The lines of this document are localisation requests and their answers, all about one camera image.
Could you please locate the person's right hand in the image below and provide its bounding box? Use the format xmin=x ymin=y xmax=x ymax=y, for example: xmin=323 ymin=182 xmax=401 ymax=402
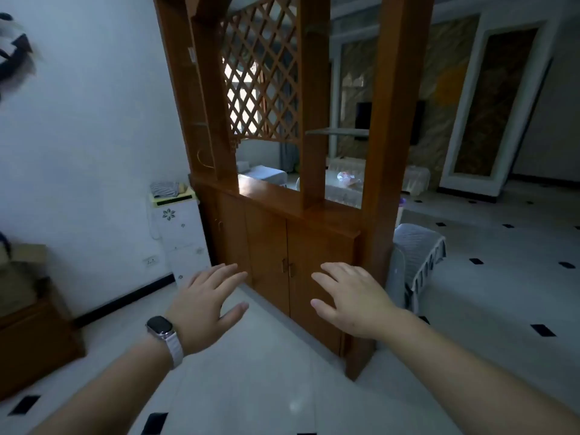
xmin=310 ymin=261 xmax=411 ymax=344

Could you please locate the person's left hand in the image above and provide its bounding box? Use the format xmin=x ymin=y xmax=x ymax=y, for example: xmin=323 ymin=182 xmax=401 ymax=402
xmin=165 ymin=262 xmax=250 ymax=358

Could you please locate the brown wooden cabinet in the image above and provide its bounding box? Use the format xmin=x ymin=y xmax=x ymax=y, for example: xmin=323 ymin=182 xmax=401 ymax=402
xmin=152 ymin=0 xmax=437 ymax=382

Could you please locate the person's left forearm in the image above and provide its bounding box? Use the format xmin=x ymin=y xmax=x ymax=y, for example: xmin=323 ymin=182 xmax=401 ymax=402
xmin=27 ymin=332 xmax=175 ymax=435

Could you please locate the person's right forearm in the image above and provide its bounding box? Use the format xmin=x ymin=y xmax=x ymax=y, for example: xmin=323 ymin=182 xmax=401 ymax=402
xmin=382 ymin=310 xmax=580 ymax=435

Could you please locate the white floral narrow cabinet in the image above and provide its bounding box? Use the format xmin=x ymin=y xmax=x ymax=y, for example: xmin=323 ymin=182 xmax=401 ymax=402
xmin=148 ymin=187 xmax=213 ymax=286

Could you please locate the low brown drawer chest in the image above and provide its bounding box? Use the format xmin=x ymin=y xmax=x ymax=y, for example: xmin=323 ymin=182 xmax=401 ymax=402
xmin=0 ymin=277 xmax=87 ymax=402

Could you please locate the smartwatch with white band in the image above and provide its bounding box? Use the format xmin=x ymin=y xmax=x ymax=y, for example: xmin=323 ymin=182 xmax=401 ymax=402
xmin=144 ymin=315 xmax=185 ymax=370

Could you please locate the coffee table with white cloth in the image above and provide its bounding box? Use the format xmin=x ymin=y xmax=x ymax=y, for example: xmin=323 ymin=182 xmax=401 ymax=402
xmin=324 ymin=169 xmax=364 ymax=210

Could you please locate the striped folded cloth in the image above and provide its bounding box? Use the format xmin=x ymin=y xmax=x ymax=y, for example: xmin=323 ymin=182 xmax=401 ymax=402
xmin=150 ymin=181 xmax=182 ymax=199

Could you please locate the sofa with white cover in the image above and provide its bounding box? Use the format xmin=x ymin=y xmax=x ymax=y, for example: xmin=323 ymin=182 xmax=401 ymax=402
xmin=236 ymin=160 xmax=289 ymax=190

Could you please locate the open cardboard box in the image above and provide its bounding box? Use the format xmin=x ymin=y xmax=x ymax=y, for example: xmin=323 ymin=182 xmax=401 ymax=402
xmin=0 ymin=243 xmax=50 ymax=315

